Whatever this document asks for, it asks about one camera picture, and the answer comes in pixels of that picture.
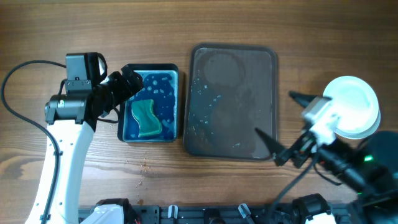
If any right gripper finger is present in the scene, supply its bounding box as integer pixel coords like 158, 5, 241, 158
255, 128, 285, 155
289, 91, 317, 108

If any green yellow sponge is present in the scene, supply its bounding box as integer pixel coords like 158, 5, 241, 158
131, 100, 162, 138

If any white plate blue stain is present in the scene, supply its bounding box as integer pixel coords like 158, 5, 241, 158
323, 76, 380, 133

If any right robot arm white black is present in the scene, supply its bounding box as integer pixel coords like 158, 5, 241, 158
255, 91, 397, 223

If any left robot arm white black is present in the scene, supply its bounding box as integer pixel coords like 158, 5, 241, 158
26, 65, 143, 223

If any black tray with blue water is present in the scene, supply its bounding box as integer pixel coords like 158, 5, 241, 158
118, 63, 179, 142

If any brown serving tray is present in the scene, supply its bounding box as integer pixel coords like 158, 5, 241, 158
183, 43, 279, 161

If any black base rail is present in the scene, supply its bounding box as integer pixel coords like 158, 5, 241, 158
77, 194, 358, 224

